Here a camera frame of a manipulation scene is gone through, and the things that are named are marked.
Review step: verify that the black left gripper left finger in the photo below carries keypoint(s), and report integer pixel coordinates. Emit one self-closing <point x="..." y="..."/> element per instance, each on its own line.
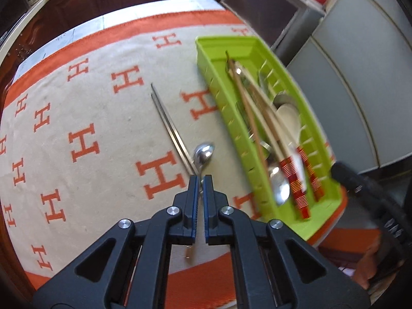
<point x="127" y="267"/>

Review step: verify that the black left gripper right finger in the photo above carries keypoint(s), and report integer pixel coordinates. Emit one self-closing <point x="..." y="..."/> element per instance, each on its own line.
<point x="273" y="267"/>

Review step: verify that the silver metal spoon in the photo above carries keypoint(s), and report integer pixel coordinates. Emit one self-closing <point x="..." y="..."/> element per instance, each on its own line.
<point x="201" y="158"/>

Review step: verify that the silver spoon in tray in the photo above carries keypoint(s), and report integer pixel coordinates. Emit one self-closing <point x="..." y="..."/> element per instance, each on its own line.
<point x="279" y="183"/>

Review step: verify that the brown wooden chopstick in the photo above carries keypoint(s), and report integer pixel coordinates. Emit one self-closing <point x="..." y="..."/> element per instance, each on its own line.
<point x="264" y="149"/>

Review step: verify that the wooden chopstick red checkered end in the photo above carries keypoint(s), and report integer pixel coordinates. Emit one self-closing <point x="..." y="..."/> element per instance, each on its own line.
<point x="265" y="116"/>

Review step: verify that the green plastic utensil tray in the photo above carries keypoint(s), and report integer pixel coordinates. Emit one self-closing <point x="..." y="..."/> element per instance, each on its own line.
<point x="255" y="56"/>

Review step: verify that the metal chopstick on mat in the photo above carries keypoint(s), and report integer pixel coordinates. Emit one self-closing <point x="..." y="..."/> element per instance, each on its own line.
<point x="173" y="127"/>
<point x="183" y="158"/>

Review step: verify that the orange beige H-pattern mat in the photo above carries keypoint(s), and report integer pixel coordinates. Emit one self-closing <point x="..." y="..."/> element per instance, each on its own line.
<point x="82" y="145"/>

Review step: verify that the white ceramic spoon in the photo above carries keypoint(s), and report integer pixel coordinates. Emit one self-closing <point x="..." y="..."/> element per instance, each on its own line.
<point x="289" y="115"/>

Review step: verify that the grey refrigerator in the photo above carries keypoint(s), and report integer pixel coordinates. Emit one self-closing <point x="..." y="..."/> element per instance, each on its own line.
<point x="355" y="70"/>

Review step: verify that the grey shelf with clutter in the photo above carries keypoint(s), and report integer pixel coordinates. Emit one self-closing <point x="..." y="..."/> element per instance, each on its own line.
<point x="284" y="25"/>

